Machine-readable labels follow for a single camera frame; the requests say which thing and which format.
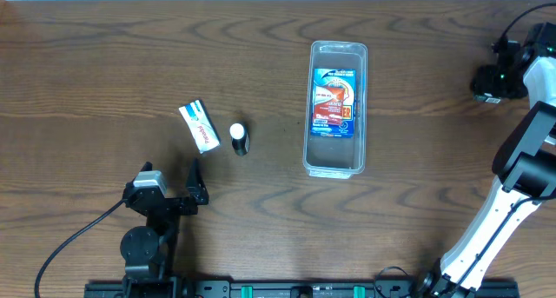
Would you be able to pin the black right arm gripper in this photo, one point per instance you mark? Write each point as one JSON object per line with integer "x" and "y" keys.
{"x": 485, "y": 86}

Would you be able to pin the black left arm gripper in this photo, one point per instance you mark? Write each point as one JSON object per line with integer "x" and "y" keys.
{"x": 172, "y": 201}

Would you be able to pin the white Panadol box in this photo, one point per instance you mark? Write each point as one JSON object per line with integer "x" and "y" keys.
{"x": 200, "y": 126}

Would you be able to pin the dark bottle with white cap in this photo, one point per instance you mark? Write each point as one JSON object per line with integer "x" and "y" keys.
{"x": 239, "y": 139}

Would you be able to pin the blue Kool Fever box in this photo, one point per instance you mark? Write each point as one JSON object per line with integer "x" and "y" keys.
{"x": 339, "y": 78}

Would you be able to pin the red medicine box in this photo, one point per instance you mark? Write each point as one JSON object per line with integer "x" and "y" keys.
{"x": 327, "y": 105}

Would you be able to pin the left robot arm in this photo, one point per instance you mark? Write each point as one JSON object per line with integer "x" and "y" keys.
{"x": 149, "y": 250}

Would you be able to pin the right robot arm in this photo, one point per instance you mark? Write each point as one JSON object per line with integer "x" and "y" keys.
{"x": 524, "y": 173}

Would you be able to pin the clear plastic container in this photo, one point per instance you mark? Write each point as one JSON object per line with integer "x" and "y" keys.
{"x": 333, "y": 157}

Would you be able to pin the grey wrist camera, left arm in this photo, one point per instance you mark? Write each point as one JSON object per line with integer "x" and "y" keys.
{"x": 152, "y": 178}

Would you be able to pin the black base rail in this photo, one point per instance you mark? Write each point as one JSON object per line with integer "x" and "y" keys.
{"x": 226, "y": 289}

